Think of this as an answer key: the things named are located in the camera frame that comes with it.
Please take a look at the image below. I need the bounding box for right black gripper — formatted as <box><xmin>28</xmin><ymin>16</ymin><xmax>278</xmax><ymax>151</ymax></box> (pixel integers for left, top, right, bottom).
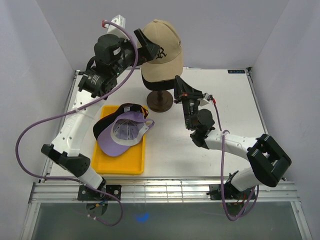
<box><xmin>173</xmin><ymin>75</ymin><xmax>205</xmax><ymax>130</ymax></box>

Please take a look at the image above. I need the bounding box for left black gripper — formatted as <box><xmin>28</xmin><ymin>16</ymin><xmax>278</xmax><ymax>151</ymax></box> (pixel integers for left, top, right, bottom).
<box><xmin>111</xmin><ymin>29</ymin><xmax>160</xmax><ymax>77</ymax></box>

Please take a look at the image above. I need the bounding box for black cap gold R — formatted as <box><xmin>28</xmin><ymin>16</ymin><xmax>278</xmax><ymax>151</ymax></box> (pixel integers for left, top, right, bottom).
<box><xmin>141</xmin><ymin>73</ymin><xmax>175</xmax><ymax>91</ymax></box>

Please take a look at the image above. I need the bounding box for beige baseball cap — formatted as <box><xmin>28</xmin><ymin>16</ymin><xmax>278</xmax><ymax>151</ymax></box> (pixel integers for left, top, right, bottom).
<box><xmin>140</xmin><ymin>19</ymin><xmax>184</xmax><ymax>83</ymax></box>

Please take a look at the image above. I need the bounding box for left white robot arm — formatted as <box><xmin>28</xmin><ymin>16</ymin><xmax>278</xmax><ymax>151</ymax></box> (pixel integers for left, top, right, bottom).
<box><xmin>41</xmin><ymin>28</ymin><xmax>160</xmax><ymax>200</ymax></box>

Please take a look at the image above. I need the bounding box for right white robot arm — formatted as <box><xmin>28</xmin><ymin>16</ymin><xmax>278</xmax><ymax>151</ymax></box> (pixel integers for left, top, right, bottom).
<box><xmin>174</xmin><ymin>75</ymin><xmax>292</xmax><ymax>199</ymax></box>

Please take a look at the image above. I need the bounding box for dark wooden round stand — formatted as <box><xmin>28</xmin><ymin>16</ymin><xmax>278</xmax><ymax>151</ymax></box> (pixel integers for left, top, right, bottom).
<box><xmin>146</xmin><ymin>90</ymin><xmax>173</xmax><ymax>113</ymax></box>

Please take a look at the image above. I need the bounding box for black cap in tray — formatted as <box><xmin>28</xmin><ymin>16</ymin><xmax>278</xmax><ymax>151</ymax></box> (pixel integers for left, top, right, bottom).
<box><xmin>93</xmin><ymin>103</ymin><xmax>149</xmax><ymax>140</ymax></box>

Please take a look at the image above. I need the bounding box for purple baseball cap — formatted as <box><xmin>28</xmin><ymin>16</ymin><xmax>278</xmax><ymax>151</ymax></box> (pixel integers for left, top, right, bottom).
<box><xmin>97</xmin><ymin>111</ymin><xmax>155</xmax><ymax>157</ymax></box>

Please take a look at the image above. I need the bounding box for yellow plastic tray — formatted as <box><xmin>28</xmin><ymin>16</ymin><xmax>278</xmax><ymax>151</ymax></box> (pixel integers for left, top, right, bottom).
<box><xmin>91</xmin><ymin>105</ymin><xmax>146</xmax><ymax>175</ymax></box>

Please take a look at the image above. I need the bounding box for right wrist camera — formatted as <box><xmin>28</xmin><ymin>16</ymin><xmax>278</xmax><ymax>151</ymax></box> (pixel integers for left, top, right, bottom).
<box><xmin>199</xmin><ymin>92</ymin><xmax>216</xmax><ymax>107</ymax></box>

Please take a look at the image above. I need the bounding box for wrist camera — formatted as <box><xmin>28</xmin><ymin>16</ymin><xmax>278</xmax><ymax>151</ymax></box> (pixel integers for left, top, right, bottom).
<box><xmin>102</xmin><ymin>14</ymin><xmax>126</xmax><ymax>36</ymax></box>
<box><xmin>199</xmin><ymin>92</ymin><xmax>216</xmax><ymax>107</ymax></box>

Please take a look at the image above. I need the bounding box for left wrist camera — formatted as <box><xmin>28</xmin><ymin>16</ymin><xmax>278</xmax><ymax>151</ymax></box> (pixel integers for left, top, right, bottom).
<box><xmin>102</xmin><ymin>14</ymin><xmax>126</xmax><ymax>36</ymax></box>

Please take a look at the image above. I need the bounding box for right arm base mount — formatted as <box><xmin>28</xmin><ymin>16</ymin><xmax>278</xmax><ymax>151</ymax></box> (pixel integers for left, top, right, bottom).
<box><xmin>206</xmin><ymin>183</ymin><xmax>252</xmax><ymax>200</ymax></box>

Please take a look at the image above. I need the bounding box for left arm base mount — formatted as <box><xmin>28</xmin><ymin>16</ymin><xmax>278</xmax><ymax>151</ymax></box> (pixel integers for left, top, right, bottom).
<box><xmin>77</xmin><ymin>183</ymin><xmax>123</xmax><ymax>201</ymax></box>

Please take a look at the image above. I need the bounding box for aluminium frame rail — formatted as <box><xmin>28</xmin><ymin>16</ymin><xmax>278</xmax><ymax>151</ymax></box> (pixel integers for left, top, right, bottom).
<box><xmin>28</xmin><ymin>177</ymin><xmax>312</xmax><ymax>240</ymax></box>

